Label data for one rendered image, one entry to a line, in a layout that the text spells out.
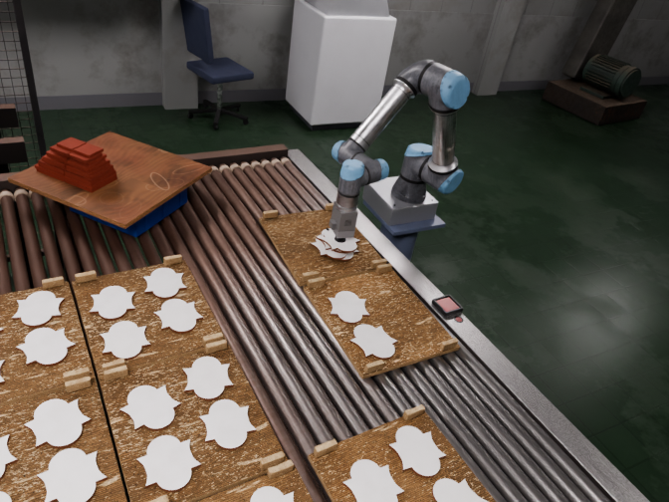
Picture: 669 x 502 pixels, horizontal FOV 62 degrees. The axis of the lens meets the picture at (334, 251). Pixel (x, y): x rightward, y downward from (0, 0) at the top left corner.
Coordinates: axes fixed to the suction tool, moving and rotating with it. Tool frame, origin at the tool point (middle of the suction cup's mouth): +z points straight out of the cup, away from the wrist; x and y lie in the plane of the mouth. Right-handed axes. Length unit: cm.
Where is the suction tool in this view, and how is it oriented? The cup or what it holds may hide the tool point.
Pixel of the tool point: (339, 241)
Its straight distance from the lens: 201.2
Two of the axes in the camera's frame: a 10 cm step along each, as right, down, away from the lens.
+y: 3.1, 5.9, -7.5
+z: -1.4, 8.0, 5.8
